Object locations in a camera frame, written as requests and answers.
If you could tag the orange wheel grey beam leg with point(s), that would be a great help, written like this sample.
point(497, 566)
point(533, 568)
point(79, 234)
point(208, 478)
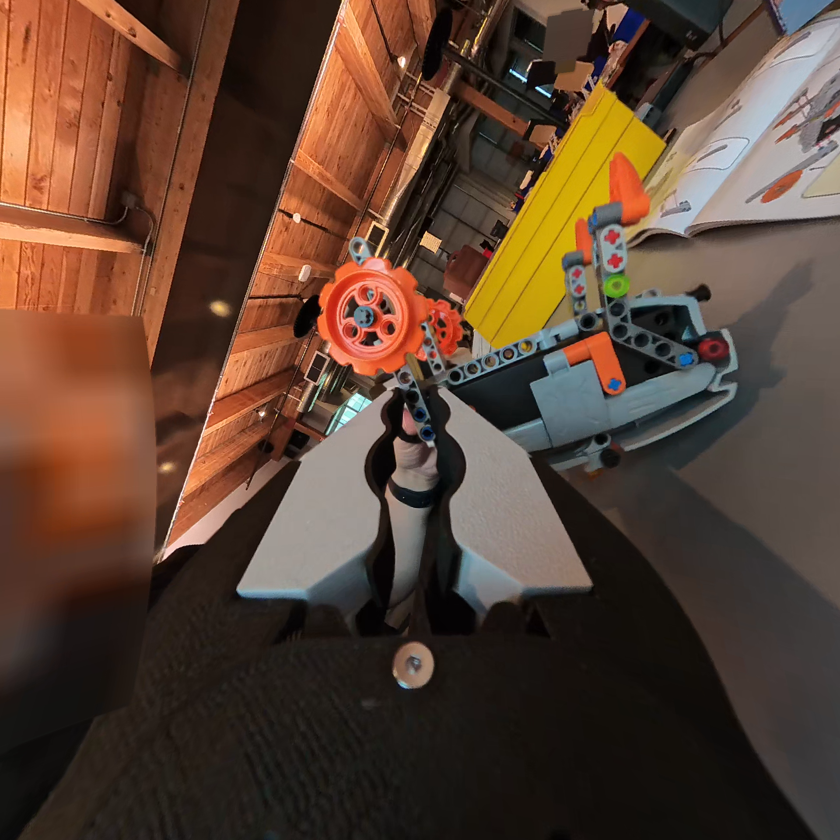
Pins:
point(394, 341)

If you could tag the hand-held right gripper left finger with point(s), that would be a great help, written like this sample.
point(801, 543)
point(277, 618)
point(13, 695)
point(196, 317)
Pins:
point(308, 518)

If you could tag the black ceiling fan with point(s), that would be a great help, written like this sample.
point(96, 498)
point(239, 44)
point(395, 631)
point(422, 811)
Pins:
point(436, 39)
point(307, 318)

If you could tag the white instruction booklet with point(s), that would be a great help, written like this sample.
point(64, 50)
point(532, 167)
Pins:
point(741, 144)

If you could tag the grey desk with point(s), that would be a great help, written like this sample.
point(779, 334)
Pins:
point(754, 407)

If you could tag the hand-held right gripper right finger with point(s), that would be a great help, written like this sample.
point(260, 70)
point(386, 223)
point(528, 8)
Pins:
point(518, 518)

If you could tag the person's left forearm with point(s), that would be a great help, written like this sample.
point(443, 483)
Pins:
point(401, 558)

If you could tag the black wristband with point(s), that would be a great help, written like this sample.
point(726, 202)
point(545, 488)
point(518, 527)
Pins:
point(413, 497)

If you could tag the person's left hand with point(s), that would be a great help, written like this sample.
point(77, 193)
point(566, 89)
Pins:
point(417, 463)

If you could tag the black monitor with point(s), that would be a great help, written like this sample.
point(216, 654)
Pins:
point(695, 23)

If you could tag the yellow plastic bin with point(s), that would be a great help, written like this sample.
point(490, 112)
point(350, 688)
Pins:
point(564, 216)

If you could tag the grey toy robot model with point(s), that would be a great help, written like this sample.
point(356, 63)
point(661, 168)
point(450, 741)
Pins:
point(590, 400)

